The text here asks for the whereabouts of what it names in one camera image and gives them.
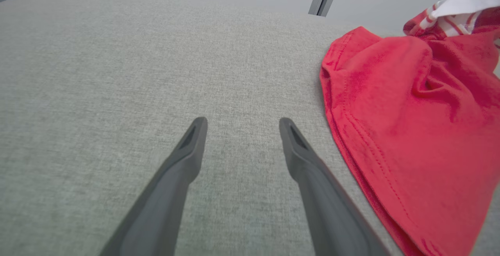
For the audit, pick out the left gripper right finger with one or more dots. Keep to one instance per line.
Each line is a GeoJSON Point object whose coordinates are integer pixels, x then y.
{"type": "Point", "coordinates": [332, 209]}

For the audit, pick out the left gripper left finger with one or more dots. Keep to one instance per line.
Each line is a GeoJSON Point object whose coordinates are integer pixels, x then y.
{"type": "Point", "coordinates": [164, 201]}

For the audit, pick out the red jersey white trim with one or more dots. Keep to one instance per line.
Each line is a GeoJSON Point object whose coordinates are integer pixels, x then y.
{"type": "Point", "coordinates": [422, 123]}

